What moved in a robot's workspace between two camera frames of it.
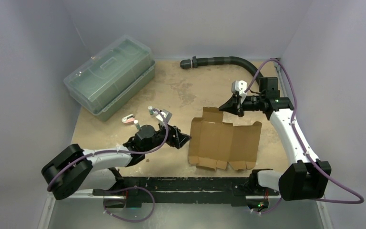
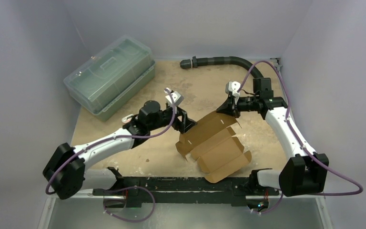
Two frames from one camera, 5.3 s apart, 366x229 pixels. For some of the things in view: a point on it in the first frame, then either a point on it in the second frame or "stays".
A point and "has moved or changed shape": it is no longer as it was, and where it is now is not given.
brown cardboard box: x=213 y=143 has moved or changed shape
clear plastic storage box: x=107 y=80 stays
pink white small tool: x=128 y=119 stays
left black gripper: x=178 y=139 → x=185 y=123
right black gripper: x=240 y=104 stays
